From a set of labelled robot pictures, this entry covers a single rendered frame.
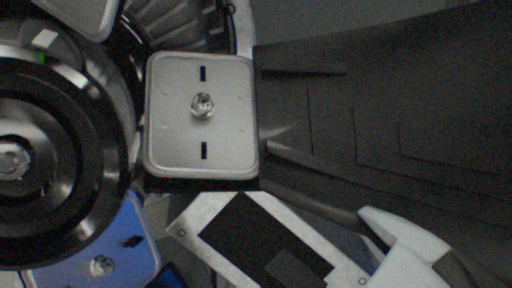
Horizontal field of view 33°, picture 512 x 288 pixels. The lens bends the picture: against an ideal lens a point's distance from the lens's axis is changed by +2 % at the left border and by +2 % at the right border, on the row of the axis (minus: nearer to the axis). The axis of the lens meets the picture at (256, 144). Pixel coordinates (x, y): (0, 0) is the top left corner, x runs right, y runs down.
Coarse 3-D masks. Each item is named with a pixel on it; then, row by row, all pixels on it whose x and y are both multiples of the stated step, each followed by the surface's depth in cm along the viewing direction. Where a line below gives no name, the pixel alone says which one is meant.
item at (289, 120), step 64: (256, 64) 50; (320, 64) 50; (384, 64) 51; (448, 64) 51; (320, 128) 48; (384, 128) 48; (448, 128) 49; (320, 192) 46; (384, 192) 46; (448, 192) 47
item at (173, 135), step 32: (160, 64) 50; (192, 64) 50; (224, 64) 51; (160, 96) 48; (192, 96) 49; (224, 96) 49; (160, 128) 47; (192, 128) 47; (224, 128) 48; (256, 128) 48; (160, 160) 46; (192, 160) 46; (224, 160) 46; (256, 160) 46
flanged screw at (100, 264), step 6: (96, 258) 51; (102, 258) 51; (108, 258) 51; (90, 264) 51; (96, 264) 51; (102, 264) 51; (108, 264) 51; (114, 264) 51; (90, 270) 51; (96, 270) 51; (102, 270) 51; (108, 270) 51; (96, 276) 51; (102, 276) 51
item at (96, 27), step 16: (32, 0) 48; (48, 0) 47; (64, 0) 46; (80, 0) 45; (96, 0) 44; (112, 0) 43; (64, 16) 46; (80, 16) 45; (96, 16) 44; (112, 16) 43; (80, 32) 45; (96, 32) 44
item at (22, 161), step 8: (0, 144) 42; (8, 144) 42; (16, 144) 42; (0, 152) 42; (8, 152) 42; (16, 152) 42; (24, 152) 42; (0, 160) 42; (8, 160) 42; (16, 160) 42; (24, 160) 42; (0, 168) 42; (8, 168) 42; (16, 168) 42; (24, 168) 42; (0, 176) 43; (8, 176) 43; (16, 176) 43
